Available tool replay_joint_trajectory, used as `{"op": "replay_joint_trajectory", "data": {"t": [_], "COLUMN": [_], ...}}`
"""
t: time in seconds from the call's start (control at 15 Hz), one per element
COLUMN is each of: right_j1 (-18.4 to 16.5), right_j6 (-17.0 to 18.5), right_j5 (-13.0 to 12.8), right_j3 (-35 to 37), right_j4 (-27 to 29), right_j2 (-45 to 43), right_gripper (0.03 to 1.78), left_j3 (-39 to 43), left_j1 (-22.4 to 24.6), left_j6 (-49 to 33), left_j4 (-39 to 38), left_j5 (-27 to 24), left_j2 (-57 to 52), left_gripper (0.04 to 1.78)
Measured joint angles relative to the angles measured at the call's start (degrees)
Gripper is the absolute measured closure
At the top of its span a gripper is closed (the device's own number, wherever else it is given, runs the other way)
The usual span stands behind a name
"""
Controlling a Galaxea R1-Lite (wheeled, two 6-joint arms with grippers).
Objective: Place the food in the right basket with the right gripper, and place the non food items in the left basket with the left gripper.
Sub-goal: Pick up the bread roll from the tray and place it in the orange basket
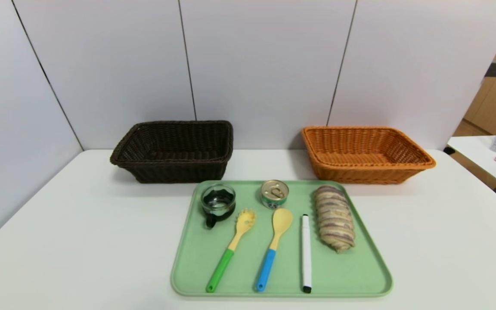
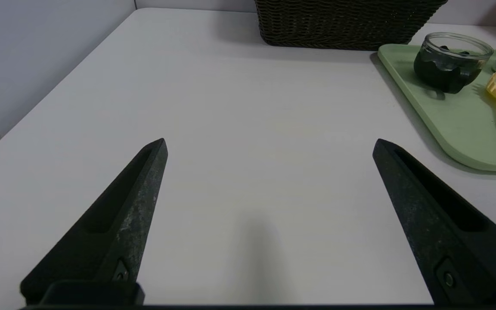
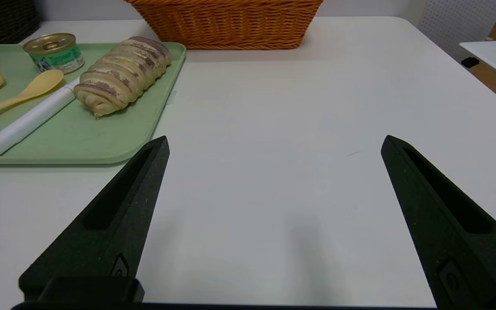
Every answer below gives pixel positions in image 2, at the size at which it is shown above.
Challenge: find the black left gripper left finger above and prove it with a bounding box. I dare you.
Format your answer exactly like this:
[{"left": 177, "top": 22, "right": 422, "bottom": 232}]
[{"left": 20, "top": 138, "right": 168, "bottom": 306}]

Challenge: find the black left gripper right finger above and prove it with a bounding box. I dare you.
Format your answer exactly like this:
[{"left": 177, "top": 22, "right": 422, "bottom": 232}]
[{"left": 372, "top": 138, "right": 496, "bottom": 305}]

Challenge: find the glass cup with black sleeve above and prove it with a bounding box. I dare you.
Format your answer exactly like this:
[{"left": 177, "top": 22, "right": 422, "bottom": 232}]
[{"left": 413, "top": 32, "right": 494, "bottom": 94}]

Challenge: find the dark brown wicker basket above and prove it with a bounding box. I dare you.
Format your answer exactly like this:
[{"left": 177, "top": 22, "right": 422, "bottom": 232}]
[{"left": 254, "top": 0, "right": 449, "bottom": 51}]

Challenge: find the light green plastic tray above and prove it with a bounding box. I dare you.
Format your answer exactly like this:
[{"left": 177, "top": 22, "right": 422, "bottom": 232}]
[{"left": 377, "top": 43, "right": 496, "bottom": 174}]

